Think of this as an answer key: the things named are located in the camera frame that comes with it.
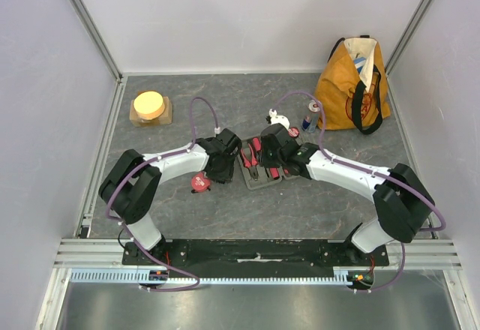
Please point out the yellow tote bag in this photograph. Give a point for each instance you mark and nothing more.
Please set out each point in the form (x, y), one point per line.
(353, 87)

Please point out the electrical tape roll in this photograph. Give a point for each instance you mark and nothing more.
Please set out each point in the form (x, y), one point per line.
(293, 132)

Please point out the energy drink can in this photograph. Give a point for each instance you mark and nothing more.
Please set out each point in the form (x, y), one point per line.
(310, 120)

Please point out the pink tape measure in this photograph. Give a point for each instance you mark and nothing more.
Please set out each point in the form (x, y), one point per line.
(200, 183)

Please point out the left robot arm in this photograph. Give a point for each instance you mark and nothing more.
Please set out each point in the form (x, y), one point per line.
(131, 185)

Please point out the grey plastic tool case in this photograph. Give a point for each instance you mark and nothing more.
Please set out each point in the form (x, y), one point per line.
(263, 181)

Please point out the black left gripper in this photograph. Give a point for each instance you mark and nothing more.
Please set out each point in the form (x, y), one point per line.
(226, 175)

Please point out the pink handled pliers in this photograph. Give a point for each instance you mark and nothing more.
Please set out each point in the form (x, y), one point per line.
(250, 162)

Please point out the grey cable duct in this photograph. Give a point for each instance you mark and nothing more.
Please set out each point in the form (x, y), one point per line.
(152, 277)

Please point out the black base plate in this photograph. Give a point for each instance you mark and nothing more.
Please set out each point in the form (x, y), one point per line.
(196, 252)

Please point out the yellow round sponge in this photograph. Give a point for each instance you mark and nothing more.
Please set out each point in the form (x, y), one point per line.
(149, 105)

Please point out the pink handled screwdriver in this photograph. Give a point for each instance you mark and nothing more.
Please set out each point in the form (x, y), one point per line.
(257, 147)
(273, 173)

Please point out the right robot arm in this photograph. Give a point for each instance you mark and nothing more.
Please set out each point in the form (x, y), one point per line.
(401, 201)

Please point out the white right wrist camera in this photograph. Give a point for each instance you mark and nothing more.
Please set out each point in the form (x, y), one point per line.
(274, 118)

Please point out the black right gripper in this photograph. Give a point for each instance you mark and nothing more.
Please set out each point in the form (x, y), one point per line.
(275, 166)

